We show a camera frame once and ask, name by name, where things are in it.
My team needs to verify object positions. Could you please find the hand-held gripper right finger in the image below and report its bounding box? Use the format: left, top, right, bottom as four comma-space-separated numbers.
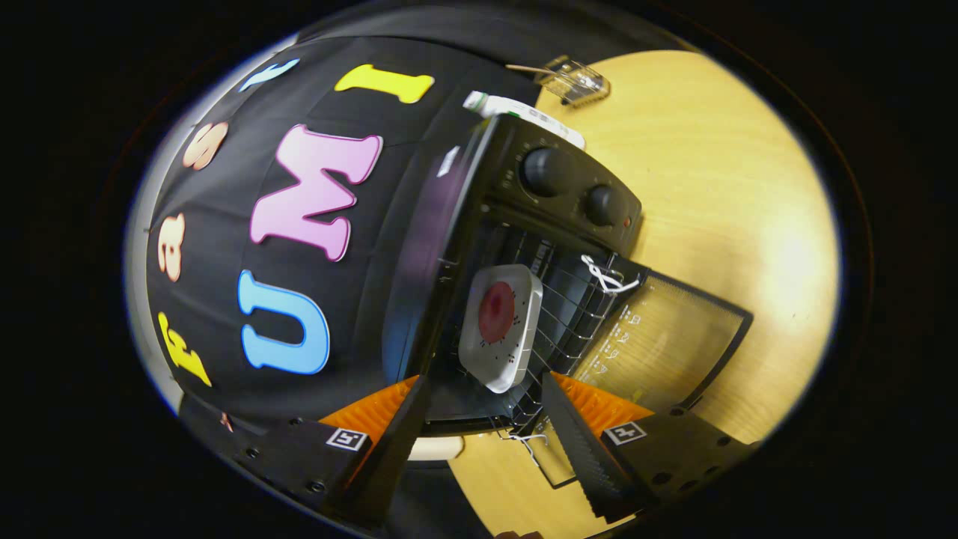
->
540, 371, 757, 525

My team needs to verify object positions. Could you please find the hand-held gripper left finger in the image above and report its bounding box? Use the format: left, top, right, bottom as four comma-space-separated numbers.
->
232, 374, 431, 525

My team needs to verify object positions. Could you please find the white square plate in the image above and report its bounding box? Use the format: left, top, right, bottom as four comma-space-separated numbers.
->
457, 264, 544, 395

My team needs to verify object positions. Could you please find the pink round ham slice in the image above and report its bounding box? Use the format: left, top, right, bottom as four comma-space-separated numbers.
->
478, 281, 516, 344

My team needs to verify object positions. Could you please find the black toaster oven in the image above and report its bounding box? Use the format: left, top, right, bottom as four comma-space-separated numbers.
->
382, 112, 755, 491

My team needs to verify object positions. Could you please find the white drink bottle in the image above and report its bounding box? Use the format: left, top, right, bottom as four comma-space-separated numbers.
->
462, 90, 587, 150

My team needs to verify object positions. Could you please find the metal wire utensil holder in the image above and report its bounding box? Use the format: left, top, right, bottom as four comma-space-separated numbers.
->
543, 55, 611, 106

